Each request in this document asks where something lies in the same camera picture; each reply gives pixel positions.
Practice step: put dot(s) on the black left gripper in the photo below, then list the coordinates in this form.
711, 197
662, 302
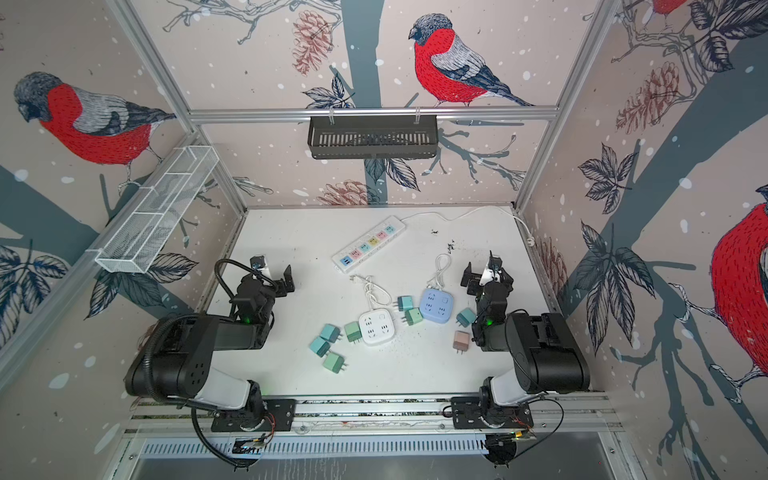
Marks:
278, 284

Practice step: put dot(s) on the teal charger plug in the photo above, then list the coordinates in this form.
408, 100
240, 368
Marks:
330, 333
319, 346
466, 317
405, 303

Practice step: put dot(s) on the pink USB charger plug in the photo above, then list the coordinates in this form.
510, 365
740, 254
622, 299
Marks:
461, 341

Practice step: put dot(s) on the white multicolour power strip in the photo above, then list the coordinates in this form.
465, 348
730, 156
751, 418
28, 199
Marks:
363, 248

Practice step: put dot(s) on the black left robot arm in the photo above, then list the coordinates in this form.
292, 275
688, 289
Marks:
175, 367

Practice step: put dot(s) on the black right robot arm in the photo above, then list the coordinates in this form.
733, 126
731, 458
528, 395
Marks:
545, 355

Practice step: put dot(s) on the green charger plug centre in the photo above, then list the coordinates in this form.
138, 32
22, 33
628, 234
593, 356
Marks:
412, 316

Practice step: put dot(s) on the green charger plug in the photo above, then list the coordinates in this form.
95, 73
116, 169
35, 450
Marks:
353, 332
334, 362
412, 316

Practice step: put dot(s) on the green charger plug left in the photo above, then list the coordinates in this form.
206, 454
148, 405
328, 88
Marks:
353, 332

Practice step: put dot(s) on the green charger plug bottom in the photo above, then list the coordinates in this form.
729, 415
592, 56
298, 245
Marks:
334, 362

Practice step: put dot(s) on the blue square socket cube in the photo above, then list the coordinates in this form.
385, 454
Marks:
436, 305

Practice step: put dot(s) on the white square socket cube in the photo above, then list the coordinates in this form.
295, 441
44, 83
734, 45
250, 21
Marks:
377, 327

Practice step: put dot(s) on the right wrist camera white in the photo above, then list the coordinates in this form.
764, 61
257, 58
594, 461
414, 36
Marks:
492, 271

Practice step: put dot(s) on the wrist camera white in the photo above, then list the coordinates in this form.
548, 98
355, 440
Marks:
492, 271
259, 264

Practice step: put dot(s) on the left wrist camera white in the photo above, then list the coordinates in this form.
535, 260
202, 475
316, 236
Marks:
259, 264

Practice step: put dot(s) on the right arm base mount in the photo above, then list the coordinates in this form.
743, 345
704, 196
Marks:
470, 412

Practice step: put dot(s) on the white wire mesh shelf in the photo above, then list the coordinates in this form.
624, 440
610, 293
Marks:
141, 237

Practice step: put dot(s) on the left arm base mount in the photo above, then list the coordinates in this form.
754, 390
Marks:
265, 415

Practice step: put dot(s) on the black wall shelf basket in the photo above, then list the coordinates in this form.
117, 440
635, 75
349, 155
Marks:
373, 137

